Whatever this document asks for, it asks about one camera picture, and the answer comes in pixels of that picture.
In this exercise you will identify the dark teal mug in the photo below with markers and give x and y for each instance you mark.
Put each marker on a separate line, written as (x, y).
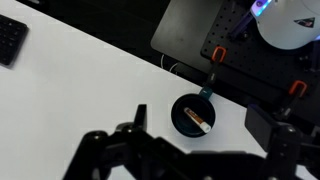
(181, 123)

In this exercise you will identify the orange white dry-erase marker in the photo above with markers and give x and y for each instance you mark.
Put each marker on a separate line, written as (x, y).
(196, 119)

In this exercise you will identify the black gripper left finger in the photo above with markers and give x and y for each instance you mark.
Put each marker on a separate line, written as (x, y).
(113, 153)

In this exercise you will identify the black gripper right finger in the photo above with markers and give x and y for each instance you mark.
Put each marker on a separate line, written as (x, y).
(286, 150)

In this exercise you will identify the black pegboard plate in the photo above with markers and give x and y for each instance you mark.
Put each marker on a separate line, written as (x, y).
(253, 63)

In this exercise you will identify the black keyboard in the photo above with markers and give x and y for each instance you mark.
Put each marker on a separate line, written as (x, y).
(10, 36)

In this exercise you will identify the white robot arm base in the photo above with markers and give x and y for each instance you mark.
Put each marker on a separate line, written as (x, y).
(286, 26)

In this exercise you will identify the dark gray cart top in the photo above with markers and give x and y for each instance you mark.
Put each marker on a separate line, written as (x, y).
(183, 30)

